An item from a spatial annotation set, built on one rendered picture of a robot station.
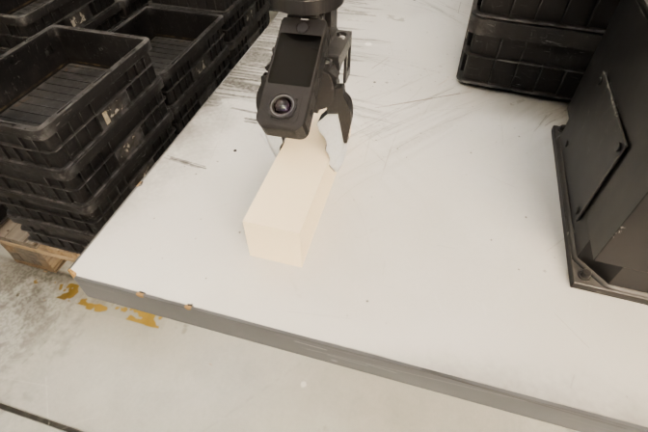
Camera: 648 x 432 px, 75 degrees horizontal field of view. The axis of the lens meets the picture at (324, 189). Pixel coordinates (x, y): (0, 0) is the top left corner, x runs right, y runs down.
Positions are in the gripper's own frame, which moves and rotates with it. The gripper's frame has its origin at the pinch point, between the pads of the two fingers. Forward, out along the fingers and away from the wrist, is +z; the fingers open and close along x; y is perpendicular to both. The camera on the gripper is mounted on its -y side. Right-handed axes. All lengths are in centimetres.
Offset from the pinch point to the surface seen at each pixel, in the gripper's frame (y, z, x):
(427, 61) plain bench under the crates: 36.8, 4.3, -11.9
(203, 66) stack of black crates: 72, 35, 57
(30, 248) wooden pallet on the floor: 11, 63, 87
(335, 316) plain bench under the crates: -16.6, 4.4, -8.0
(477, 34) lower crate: 28.7, -5.4, -18.5
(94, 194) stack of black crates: 15, 36, 57
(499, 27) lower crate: 28.5, -6.8, -21.3
